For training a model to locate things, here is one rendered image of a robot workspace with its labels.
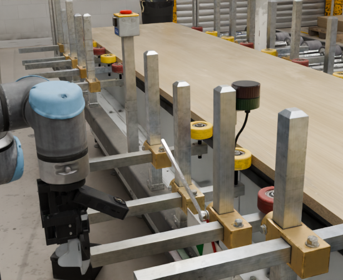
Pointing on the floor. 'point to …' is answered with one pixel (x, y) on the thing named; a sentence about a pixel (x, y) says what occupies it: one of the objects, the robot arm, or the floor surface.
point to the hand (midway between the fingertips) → (85, 266)
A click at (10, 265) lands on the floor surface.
